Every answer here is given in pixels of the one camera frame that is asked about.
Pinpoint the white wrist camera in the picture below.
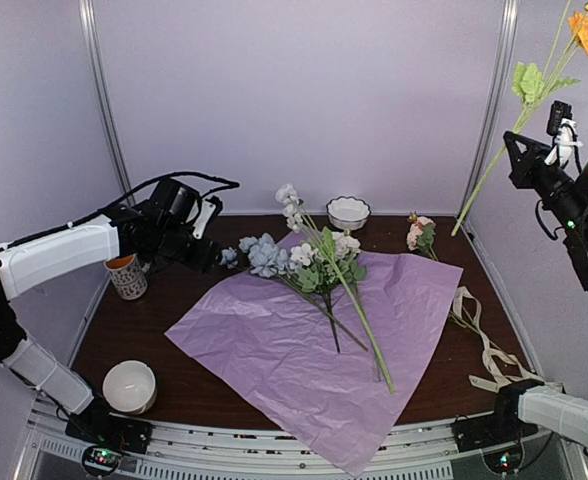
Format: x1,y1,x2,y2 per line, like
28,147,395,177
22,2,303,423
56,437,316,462
544,100,583,172
192,196,223,239

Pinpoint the white purple flower bunch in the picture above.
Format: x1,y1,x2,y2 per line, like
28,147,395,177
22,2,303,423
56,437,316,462
286,230,368,353

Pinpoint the aluminium left corner post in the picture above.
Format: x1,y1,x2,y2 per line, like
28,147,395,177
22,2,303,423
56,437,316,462
78,0,135,206

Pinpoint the cream ribbon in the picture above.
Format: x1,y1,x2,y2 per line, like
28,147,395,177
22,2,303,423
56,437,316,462
448,286,564,394

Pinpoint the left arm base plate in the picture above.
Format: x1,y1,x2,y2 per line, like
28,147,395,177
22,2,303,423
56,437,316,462
65,410,153,454

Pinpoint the white small blossom stem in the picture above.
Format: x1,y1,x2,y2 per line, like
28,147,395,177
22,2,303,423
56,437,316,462
275,183,395,393

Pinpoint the purple tissue paper sheet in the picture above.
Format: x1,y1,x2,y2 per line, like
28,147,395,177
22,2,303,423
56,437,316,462
167,252,462,476

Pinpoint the aluminium front rail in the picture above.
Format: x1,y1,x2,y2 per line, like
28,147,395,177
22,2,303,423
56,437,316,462
23,394,585,480

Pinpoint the orange flower stem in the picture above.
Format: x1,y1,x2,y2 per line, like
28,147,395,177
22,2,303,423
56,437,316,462
450,1,588,237

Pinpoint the white scalloped bowl black rim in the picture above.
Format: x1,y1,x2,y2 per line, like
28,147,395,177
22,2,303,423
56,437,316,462
326,196,371,231

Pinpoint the round circuit board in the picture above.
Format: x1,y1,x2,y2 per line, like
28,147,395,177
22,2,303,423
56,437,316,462
81,445,123,476
483,446,524,475

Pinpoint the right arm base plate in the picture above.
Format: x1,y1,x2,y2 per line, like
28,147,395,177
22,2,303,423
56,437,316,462
451,412,539,453

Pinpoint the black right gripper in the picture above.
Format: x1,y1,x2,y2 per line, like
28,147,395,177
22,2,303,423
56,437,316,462
503,130,588,233

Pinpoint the left round circuit board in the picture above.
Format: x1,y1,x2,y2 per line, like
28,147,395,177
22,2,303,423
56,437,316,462
81,445,123,476

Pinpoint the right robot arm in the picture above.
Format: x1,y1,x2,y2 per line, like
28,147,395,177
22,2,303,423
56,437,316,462
486,131,588,450

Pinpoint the pink flower bunch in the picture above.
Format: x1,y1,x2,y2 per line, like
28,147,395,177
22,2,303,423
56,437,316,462
406,212,438,261

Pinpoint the aluminium right corner post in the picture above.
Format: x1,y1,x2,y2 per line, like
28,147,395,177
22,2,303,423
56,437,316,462
458,0,519,222

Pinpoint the blue flower bunch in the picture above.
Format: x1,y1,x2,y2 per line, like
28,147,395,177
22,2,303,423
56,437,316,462
219,232,370,352

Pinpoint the aluminium corner post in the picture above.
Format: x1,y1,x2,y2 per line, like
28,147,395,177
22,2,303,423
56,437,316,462
78,0,135,206
458,0,519,222

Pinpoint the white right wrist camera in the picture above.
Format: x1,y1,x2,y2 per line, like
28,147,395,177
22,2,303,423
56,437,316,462
544,100,583,172

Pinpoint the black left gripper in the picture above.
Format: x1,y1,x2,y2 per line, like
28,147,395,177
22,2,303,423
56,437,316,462
155,222,222,274

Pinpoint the right round circuit board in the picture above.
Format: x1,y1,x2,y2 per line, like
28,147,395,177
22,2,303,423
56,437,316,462
483,446,524,475

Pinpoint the plain white round bowl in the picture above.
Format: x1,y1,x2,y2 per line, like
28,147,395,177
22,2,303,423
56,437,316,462
102,360,157,415

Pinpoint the patterned mug yellow inside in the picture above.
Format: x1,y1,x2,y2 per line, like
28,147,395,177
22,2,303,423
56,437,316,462
104,254,148,301

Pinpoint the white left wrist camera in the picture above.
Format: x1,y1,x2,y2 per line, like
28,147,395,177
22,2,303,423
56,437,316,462
192,196,223,239

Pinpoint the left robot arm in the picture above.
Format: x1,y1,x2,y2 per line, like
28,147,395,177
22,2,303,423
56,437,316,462
0,174,223,444

